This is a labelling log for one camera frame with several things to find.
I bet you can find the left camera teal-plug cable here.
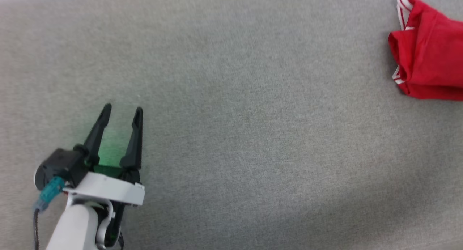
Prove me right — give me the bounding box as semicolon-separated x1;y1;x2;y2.
33;176;65;250

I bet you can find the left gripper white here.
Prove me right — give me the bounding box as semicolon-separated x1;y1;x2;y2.
45;103;145;250

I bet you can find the red and white jersey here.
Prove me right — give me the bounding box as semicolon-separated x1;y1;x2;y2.
388;0;463;101

